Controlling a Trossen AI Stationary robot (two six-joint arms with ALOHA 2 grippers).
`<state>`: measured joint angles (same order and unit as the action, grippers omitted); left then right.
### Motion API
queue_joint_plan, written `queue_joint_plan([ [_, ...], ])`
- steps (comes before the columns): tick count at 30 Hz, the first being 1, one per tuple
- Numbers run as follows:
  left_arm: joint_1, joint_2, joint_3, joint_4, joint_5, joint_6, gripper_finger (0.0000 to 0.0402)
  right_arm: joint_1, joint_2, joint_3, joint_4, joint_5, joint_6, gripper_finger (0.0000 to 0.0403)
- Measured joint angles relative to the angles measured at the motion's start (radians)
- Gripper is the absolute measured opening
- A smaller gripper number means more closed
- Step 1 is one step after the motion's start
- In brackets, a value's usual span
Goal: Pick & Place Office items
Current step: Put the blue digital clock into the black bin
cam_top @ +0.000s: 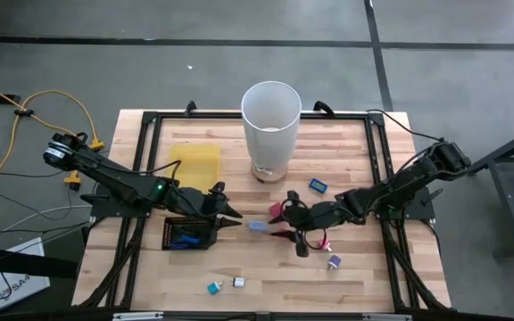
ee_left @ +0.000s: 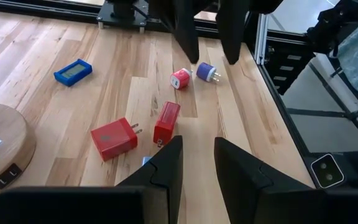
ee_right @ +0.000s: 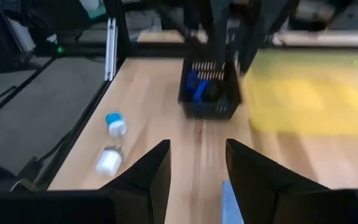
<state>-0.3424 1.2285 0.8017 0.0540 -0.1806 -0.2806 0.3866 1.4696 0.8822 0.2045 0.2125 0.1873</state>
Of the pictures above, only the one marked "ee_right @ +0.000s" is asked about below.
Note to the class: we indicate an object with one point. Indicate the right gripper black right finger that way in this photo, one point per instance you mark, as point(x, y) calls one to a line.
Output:
point(269, 193)

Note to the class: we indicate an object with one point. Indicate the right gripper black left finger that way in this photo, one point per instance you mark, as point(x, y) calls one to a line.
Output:
point(145, 186)

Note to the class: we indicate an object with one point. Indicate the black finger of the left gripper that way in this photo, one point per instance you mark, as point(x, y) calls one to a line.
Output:
point(259, 25)
point(220, 31)

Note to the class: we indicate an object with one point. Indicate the dark blue USB charger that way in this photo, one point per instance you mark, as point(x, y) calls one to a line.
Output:
point(192, 81)

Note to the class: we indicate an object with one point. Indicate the black USB charger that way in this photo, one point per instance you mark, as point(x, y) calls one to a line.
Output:
point(212, 91)

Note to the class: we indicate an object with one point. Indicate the bright blue USB charger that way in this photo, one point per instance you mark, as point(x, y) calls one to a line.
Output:
point(200, 91)

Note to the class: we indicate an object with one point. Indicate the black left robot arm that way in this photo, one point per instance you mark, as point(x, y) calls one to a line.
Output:
point(197, 15)

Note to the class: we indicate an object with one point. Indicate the light blue USB charger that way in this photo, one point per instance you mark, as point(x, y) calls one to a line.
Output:
point(230, 205)

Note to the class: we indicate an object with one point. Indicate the white USB charger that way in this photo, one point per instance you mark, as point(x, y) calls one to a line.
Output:
point(109, 161)

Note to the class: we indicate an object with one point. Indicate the teal USB charger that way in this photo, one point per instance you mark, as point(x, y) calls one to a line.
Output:
point(116, 123)

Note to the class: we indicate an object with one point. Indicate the black mesh basket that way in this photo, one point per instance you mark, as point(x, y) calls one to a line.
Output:
point(210, 110)

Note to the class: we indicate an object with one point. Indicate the yellow plastic bin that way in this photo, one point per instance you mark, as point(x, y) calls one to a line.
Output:
point(306, 93)

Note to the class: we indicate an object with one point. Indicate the silver frame bracket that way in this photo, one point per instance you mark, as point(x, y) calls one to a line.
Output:
point(111, 49)

